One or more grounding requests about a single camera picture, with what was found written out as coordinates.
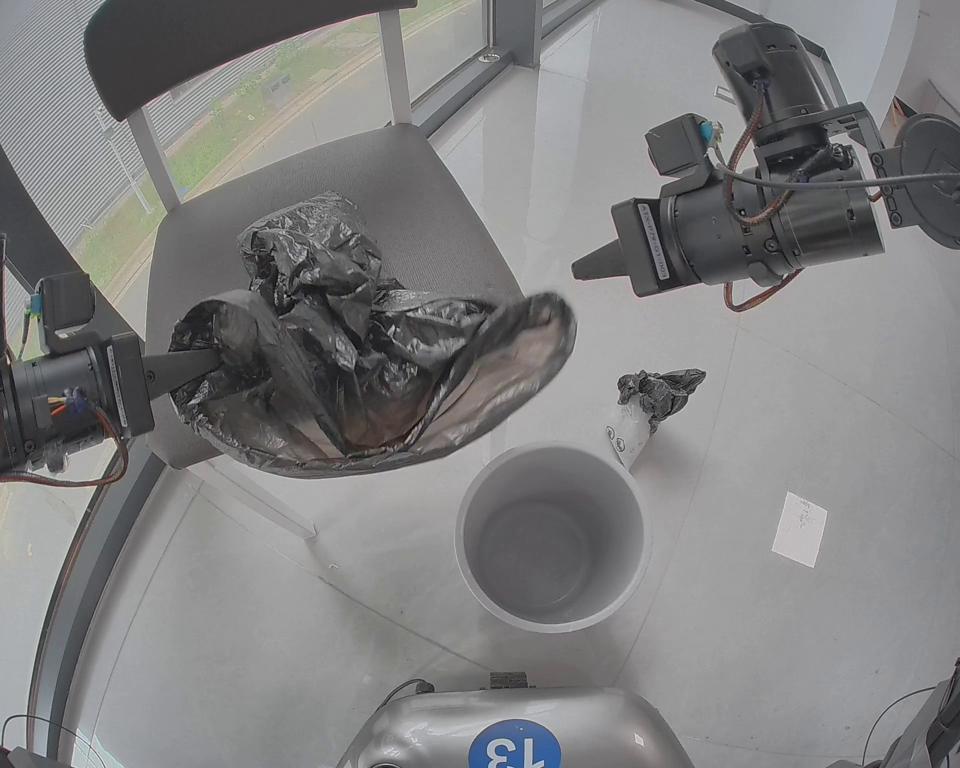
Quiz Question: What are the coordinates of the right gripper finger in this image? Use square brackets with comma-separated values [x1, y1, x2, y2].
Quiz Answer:
[571, 240, 635, 282]

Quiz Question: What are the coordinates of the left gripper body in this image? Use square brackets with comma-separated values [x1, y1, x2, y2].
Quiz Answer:
[0, 332, 156, 462]

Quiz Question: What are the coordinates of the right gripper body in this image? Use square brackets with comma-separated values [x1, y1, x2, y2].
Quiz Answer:
[611, 177, 886, 298]

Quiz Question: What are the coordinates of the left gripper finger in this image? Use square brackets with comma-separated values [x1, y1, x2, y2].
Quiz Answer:
[142, 348, 226, 396]

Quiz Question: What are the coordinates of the black plastic bag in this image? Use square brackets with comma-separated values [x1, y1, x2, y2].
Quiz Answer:
[168, 191, 579, 477]

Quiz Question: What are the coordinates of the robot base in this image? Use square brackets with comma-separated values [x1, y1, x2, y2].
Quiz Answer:
[333, 671, 695, 768]

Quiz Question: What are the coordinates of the white trash bin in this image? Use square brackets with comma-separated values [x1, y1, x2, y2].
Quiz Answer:
[456, 442, 652, 635]

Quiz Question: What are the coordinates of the crumpled black plastic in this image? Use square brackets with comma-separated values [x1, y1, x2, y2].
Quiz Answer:
[616, 367, 708, 436]

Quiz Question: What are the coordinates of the clear printed wrapper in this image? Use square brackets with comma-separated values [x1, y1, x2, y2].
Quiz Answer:
[603, 401, 661, 470]

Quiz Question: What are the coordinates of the grey and white chair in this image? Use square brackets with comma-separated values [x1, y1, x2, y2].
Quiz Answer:
[84, 0, 526, 541]

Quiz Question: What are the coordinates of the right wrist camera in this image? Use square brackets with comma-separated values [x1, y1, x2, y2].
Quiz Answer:
[646, 112, 725, 200]

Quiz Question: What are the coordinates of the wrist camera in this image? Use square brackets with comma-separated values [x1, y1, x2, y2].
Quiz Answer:
[646, 112, 725, 200]
[28, 274, 99, 360]

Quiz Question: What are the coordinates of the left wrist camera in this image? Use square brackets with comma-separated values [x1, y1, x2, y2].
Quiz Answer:
[28, 274, 99, 360]

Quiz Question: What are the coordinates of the black cable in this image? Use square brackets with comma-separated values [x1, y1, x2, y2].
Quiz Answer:
[371, 678, 438, 723]

